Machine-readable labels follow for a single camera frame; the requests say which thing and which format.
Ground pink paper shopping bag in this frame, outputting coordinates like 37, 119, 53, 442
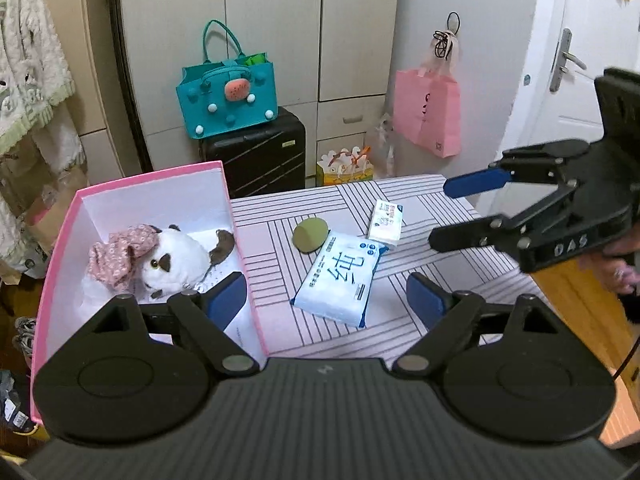
393, 70, 461, 158

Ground pink storage box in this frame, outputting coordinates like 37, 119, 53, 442
32, 162, 267, 439

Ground white black plush dog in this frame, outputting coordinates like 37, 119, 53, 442
86, 224, 235, 300

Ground black suitcase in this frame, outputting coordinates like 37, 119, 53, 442
198, 107, 306, 198

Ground white door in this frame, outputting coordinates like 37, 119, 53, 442
474, 0, 640, 216

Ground yellow gift bag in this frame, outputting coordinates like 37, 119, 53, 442
316, 146, 374, 186

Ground large blue wet wipes pack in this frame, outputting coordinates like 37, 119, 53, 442
291, 231, 388, 328

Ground small white tissue pack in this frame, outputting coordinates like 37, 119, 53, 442
367, 200, 404, 247

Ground striped pink tablecloth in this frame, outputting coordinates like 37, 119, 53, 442
232, 174, 540, 362

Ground silver door handle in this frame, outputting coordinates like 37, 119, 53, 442
549, 28, 587, 93

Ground pink strawberry plush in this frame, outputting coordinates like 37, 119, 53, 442
292, 218, 329, 254

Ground hair ties on hook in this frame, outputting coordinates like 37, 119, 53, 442
432, 10, 462, 61

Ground beige wardrobe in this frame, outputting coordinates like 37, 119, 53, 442
118, 0, 397, 169

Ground pink floral fabric cap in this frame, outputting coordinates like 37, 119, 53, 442
87, 224, 160, 292

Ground cream knitted cardigan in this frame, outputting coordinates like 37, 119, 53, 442
1, 0, 75, 153

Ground person's right hand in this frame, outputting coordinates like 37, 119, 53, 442
578, 226, 639, 295

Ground teal felt handbag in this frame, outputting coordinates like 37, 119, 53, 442
176, 20, 279, 140

